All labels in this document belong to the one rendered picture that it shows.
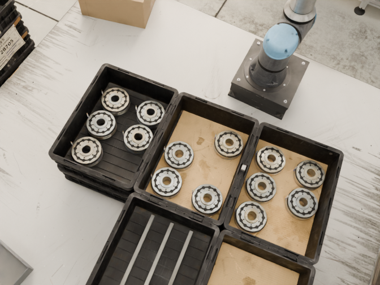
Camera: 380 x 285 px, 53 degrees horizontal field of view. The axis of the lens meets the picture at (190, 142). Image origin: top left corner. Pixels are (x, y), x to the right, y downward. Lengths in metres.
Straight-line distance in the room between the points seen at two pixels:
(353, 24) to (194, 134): 1.98
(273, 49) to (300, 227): 0.62
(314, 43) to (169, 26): 1.33
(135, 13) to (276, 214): 1.04
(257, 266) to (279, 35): 0.79
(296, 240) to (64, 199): 0.83
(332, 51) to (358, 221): 1.58
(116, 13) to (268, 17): 1.41
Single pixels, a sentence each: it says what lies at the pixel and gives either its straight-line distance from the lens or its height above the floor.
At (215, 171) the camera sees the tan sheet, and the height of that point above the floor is 0.83.
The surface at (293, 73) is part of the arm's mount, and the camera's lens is 1.65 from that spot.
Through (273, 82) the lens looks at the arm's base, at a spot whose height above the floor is 0.83.
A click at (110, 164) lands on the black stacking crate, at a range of 1.36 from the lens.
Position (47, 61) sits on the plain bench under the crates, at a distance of 1.79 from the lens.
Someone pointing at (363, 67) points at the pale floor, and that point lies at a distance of 2.91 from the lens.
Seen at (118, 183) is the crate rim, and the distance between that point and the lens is 1.22.
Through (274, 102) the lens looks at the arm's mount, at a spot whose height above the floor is 0.80.
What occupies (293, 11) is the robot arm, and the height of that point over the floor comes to 1.06.
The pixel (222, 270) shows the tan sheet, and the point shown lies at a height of 0.83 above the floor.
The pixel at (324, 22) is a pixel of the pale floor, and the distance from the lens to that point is 3.05.
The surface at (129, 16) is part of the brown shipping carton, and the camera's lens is 1.81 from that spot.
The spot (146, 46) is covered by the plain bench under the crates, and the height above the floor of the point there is 0.70.
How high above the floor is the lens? 2.08
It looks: 65 degrees down
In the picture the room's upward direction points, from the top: 8 degrees clockwise
